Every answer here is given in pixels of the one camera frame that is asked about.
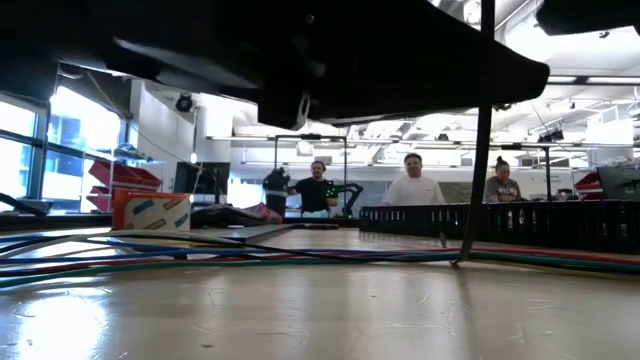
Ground black zip tie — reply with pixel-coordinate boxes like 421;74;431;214
451;0;497;268

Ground blue cable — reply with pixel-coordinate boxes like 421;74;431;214
0;234;351;259

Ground black cable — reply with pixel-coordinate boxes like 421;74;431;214
97;233;454;264

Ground black ceiling fixture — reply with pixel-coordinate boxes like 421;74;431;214
537;127;566;144

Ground person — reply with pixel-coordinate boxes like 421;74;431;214
382;152;447;207
288;159;340;219
482;155;524;204

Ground black monitor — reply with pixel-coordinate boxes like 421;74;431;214
173;160;232;205

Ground rack of red bins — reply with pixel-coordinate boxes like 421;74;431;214
85;158;164;214

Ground red storage bin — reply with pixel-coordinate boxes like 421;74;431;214
573;170;604;202

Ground grey and black work glove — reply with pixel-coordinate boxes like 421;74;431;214
189;202;284;230

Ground black background frame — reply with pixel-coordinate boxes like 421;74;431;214
273;133;349;219
492;142;554;204

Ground black slotted cable duct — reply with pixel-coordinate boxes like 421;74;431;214
358;198;640;255

